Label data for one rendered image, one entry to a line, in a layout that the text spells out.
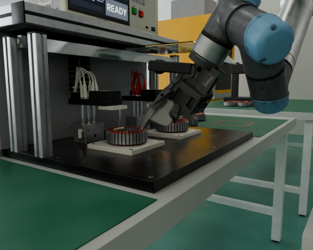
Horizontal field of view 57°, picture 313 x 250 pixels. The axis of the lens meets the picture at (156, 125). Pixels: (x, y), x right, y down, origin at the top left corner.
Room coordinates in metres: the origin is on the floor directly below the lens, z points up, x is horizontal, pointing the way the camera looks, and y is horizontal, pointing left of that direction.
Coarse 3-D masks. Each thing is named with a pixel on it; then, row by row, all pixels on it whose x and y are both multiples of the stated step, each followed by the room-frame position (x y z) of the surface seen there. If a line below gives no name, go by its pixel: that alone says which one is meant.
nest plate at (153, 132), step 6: (150, 132) 0.93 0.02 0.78; (156, 132) 0.93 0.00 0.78; (162, 132) 0.93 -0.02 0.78; (168, 132) 0.93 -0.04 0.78; (174, 132) 0.93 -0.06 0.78; (180, 132) 0.93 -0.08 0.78; (186, 132) 0.93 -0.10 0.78; (192, 132) 0.94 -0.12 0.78; (198, 132) 0.98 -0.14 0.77; (174, 138) 0.88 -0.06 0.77; (180, 138) 0.87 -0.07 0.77
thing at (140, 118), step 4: (128, 116) 1.04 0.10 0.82; (132, 116) 1.03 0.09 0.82; (136, 116) 1.04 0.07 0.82; (140, 116) 1.04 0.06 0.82; (144, 116) 1.05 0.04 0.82; (128, 120) 1.03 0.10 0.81; (132, 120) 1.02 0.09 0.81; (136, 120) 1.01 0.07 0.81; (140, 120) 1.02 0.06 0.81; (128, 124) 1.03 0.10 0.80; (132, 124) 1.02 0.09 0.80; (136, 124) 1.01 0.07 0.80; (140, 124) 1.02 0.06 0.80; (148, 128) 1.07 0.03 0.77
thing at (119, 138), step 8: (112, 128) 0.78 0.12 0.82; (120, 128) 0.80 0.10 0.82; (128, 128) 0.81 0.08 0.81; (136, 128) 0.80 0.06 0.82; (112, 136) 0.73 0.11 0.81; (120, 136) 0.72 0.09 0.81; (128, 136) 0.72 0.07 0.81; (136, 136) 0.73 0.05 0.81; (144, 136) 0.74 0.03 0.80; (112, 144) 0.74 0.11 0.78; (120, 144) 0.72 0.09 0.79; (128, 144) 0.72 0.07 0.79; (136, 144) 0.73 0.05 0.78
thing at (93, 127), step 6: (78, 126) 0.82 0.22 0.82; (84, 126) 0.81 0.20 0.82; (90, 126) 0.82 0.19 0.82; (96, 126) 0.84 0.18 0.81; (102, 126) 0.86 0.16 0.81; (84, 132) 0.81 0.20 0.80; (90, 132) 0.82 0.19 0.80; (96, 132) 0.84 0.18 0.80; (102, 132) 0.86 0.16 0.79; (78, 138) 0.82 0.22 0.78; (84, 138) 0.81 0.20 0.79; (90, 138) 0.82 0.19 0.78; (96, 138) 0.84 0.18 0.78; (102, 138) 0.86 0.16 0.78
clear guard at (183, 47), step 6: (180, 42) 0.90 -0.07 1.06; (186, 42) 0.89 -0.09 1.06; (192, 42) 0.88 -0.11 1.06; (126, 48) 1.01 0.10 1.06; (132, 48) 1.01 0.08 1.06; (138, 48) 1.01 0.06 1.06; (144, 48) 1.01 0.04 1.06; (150, 48) 1.01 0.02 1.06; (156, 48) 1.01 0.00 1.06; (162, 48) 1.01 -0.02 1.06; (168, 48) 1.01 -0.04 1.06; (174, 48) 1.01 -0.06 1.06; (180, 48) 1.01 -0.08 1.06; (186, 48) 1.01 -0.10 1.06; (162, 54) 1.21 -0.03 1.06; (228, 60) 1.00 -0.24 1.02
